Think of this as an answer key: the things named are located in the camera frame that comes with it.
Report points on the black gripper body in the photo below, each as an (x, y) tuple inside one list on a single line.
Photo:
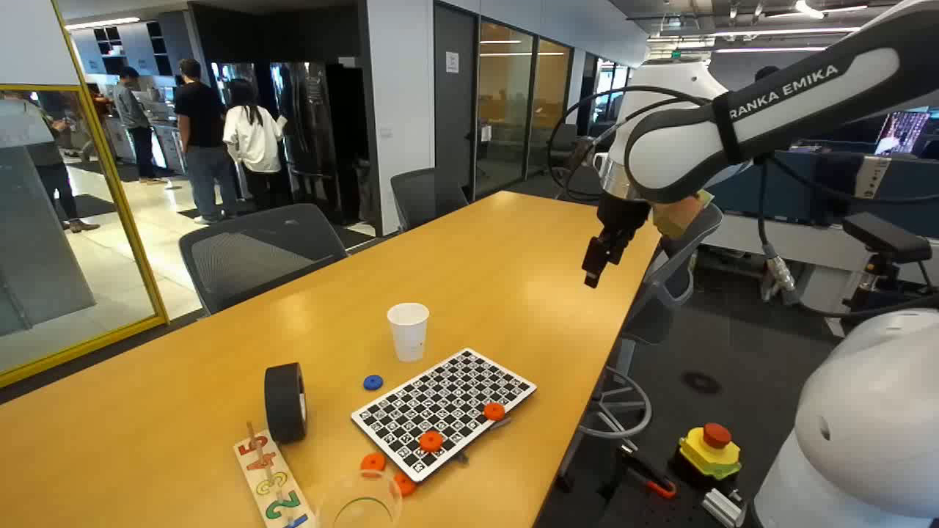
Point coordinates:
[(623, 222)]

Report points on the orange disc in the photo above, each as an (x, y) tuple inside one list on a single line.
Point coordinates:
[(429, 441), (371, 464), (494, 411), (404, 486)]

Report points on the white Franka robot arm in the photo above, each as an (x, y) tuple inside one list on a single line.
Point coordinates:
[(685, 149)]

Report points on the black floor outlet cover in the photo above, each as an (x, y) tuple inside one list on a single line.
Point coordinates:
[(701, 382)]

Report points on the dark framed glass doors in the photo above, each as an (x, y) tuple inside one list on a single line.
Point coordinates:
[(503, 108)]

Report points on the dark grey office chair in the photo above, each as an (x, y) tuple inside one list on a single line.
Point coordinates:
[(259, 254), (426, 196)]

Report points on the white desk blue partition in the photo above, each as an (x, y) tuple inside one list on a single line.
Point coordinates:
[(811, 250)]

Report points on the white paper cup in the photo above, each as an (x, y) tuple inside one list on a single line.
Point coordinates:
[(409, 329)]

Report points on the checkered marker calibration board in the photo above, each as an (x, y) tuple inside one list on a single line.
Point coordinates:
[(445, 411)]

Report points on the yellow red emergency stop button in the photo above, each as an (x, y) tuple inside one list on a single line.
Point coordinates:
[(712, 452)]

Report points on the black orange clamp tool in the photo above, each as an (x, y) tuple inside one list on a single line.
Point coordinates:
[(646, 480)]

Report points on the blue disc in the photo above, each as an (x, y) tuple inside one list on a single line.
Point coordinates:
[(375, 382)]

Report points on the grey metal box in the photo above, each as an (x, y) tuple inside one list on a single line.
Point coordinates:
[(723, 510)]

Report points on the computer monitor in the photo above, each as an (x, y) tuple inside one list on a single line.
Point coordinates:
[(900, 133)]

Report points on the clear plastic cup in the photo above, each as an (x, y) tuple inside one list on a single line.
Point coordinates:
[(362, 510)]

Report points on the black tape roll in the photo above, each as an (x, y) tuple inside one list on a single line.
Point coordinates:
[(283, 403)]

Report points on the person in white shirt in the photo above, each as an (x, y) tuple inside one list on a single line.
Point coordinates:
[(255, 136)]

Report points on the colourful number puzzle board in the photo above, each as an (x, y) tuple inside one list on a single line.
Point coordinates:
[(277, 486)]

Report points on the person in black shirt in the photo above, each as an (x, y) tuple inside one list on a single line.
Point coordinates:
[(205, 120)]

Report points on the person in grey jacket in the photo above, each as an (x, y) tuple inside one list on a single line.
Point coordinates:
[(137, 108)]

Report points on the yellow framed glass partition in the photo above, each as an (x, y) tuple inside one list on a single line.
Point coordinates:
[(49, 282)]

